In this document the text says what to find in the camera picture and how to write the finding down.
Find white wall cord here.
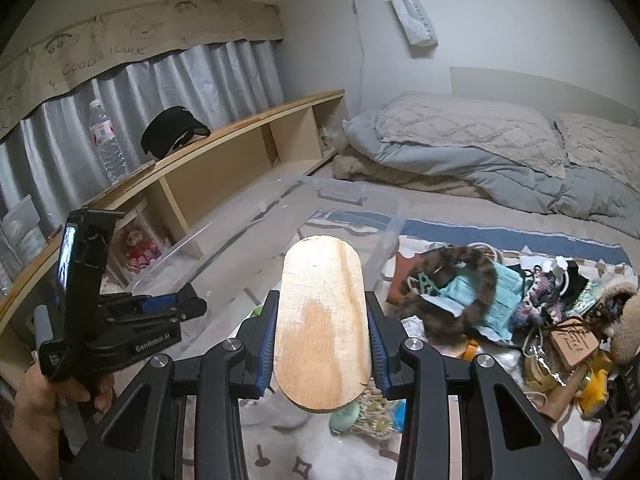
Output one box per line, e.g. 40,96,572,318
350,0,366,102

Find teal face mask pack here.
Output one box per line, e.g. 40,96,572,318
440,265,531,346

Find yellow small toy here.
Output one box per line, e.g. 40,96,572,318
580,367,614,414

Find clear water bottle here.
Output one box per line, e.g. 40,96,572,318
89,100,130,186

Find beige printed curtain valance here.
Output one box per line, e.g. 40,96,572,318
0,0,284,142

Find brown hair claw clip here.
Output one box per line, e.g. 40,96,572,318
587,402,636,471

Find brown fleece blanket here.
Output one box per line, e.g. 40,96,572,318
332,152,489,199

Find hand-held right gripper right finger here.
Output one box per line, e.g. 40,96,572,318
365,290,584,480

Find leopard print scrunchie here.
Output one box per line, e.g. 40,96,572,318
400,246,499,347

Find white cable ring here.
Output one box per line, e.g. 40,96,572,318
560,260,584,301

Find brown fluffy plush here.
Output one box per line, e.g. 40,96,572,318
607,292,640,366

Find beige quilted pillow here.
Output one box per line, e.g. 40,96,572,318
554,112,640,196
375,91,569,180

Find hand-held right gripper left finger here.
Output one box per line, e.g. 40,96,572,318
65,290,281,480

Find bag of hair ties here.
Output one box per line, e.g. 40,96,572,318
350,385,401,441

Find mint green small item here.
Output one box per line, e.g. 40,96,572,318
332,402,361,434

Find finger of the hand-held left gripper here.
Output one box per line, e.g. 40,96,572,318
101,310,182,334
101,284,209,318

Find white headboard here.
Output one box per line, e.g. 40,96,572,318
450,66,640,126

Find purple knitted pouch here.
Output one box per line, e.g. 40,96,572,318
520,267,561,321

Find grey curtain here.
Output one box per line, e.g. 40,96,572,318
0,40,286,242

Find white plastic container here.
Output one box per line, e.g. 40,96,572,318
2,195,46,266

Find brown engraved tag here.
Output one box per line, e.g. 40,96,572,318
550,317,600,369

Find clear plastic storage box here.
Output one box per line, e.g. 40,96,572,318
125,175,409,312

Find oval wooden board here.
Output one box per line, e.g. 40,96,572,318
272,235,374,415

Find red doll in clear case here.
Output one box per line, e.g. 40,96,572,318
112,210,164,286

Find wooden shelf unit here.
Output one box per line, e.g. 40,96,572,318
0,90,349,392

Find white hanging bag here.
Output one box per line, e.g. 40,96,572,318
389,0,439,50

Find blue-grey duvet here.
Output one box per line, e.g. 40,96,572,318
342,110,640,239

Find person's left hand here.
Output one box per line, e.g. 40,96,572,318
11,360,116,461

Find cartoon printed blanket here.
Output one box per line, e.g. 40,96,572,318
180,207,640,480

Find black visor cap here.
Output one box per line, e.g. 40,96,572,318
140,106,212,160

